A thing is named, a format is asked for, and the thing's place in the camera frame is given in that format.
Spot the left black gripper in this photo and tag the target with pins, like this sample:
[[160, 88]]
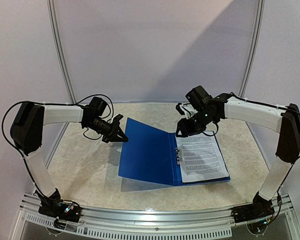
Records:
[[112, 136]]

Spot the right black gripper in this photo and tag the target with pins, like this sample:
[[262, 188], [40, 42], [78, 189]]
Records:
[[186, 123]]

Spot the blue plastic folder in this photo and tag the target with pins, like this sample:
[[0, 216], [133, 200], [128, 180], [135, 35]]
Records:
[[149, 155]]

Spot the printed paper sheet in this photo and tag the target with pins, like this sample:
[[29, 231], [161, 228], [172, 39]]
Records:
[[201, 159]]

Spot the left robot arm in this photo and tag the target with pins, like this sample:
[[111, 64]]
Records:
[[26, 132]]

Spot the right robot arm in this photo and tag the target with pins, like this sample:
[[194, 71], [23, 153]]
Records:
[[284, 120]]

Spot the metal folder clip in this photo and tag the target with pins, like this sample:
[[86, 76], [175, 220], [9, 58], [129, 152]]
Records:
[[179, 154]]

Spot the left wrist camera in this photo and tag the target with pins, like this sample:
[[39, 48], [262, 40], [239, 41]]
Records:
[[117, 118]]

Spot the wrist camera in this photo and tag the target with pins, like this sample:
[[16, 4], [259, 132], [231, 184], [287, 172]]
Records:
[[117, 118], [183, 110]]

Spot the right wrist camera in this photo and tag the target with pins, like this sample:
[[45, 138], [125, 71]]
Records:
[[183, 110]]

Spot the aluminium front rail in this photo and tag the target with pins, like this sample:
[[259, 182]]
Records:
[[113, 224]]

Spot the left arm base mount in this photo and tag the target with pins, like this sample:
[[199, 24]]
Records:
[[60, 209]]

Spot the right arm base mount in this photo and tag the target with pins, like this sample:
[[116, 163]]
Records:
[[258, 215]]

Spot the right aluminium frame post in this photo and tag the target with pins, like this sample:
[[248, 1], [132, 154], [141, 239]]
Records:
[[253, 46]]

